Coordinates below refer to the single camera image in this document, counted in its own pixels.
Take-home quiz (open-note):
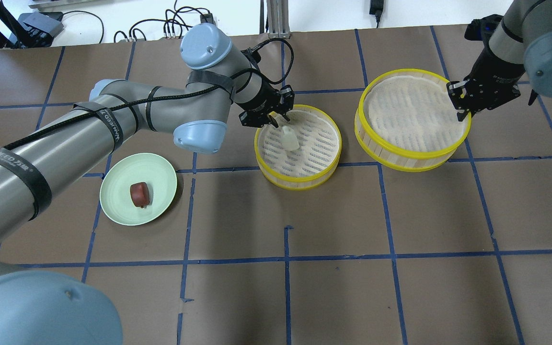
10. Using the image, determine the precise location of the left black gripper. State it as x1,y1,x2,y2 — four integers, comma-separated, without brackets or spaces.
236,72,295,128

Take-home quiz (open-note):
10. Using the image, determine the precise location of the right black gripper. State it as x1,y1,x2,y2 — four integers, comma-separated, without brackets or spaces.
447,47,539,122

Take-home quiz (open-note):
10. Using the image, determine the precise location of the white steamed bun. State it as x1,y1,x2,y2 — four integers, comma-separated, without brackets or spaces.
282,126,300,151

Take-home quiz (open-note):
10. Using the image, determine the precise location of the yellow steamer layer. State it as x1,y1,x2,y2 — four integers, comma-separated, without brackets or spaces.
253,104,343,191
354,69,472,173

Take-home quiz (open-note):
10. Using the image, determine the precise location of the brown steamed bun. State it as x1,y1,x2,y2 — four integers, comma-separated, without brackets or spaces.
129,182,150,209

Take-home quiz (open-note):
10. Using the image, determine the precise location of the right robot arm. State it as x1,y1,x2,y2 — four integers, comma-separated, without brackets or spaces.
447,0,552,122

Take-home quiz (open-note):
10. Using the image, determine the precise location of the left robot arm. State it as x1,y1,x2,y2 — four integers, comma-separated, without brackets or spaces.
0,23,294,345

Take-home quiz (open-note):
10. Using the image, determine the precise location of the black power adapter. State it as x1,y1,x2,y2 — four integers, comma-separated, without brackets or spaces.
368,0,385,27

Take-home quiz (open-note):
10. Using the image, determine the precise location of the light green plate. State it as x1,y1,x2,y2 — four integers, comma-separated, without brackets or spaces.
99,153,178,226

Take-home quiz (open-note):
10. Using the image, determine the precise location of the aluminium frame post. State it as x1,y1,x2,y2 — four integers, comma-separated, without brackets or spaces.
265,0,291,39

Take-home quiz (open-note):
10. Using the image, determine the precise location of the black cables bundle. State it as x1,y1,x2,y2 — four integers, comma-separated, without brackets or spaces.
60,0,229,44

